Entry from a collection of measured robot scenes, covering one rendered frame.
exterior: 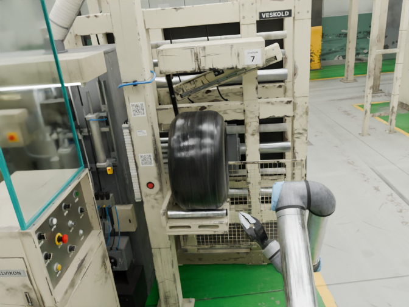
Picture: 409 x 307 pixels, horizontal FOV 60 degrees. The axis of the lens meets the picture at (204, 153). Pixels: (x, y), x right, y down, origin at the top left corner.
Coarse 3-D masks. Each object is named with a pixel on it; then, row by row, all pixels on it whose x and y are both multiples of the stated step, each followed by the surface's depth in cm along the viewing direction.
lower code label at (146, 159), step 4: (140, 156) 196; (144, 156) 196; (148, 156) 196; (140, 160) 197; (144, 160) 197; (148, 160) 197; (152, 160) 197; (144, 164) 198; (148, 164) 198; (152, 164) 198
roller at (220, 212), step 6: (168, 210) 203; (174, 210) 202; (180, 210) 201; (186, 210) 201; (192, 210) 200; (198, 210) 200; (204, 210) 199; (210, 210) 199; (216, 210) 198; (222, 210) 198; (168, 216) 201; (174, 216) 201; (180, 216) 200; (186, 216) 200; (192, 216) 200; (198, 216) 200; (204, 216) 199; (210, 216) 199; (216, 216) 199; (222, 216) 199
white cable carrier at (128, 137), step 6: (126, 126) 191; (126, 132) 194; (126, 138) 194; (126, 144) 196; (132, 144) 200; (132, 150) 197; (132, 156) 198; (132, 162) 200; (132, 168) 201; (132, 174) 202; (132, 180) 204; (138, 180) 208; (138, 186) 205; (138, 192) 207
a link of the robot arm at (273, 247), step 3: (270, 243) 173; (273, 243) 172; (276, 243) 173; (267, 246) 172; (270, 246) 171; (273, 246) 171; (276, 246) 171; (264, 249) 173; (267, 249) 171; (270, 249) 170; (273, 249) 170; (276, 249) 170; (264, 252) 172; (267, 252) 171; (270, 252) 170; (273, 252) 170; (267, 255) 171; (270, 255) 170; (267, 258) 174
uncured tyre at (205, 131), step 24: (192, 120) 186; (216, 120) 186; (168, 144) 183; (192, 144) 177; (216, 144) 177; (168, 168) 181; (192, 168) 176; (216, 168) 176; (192, 192) 181; (216, 192) 181
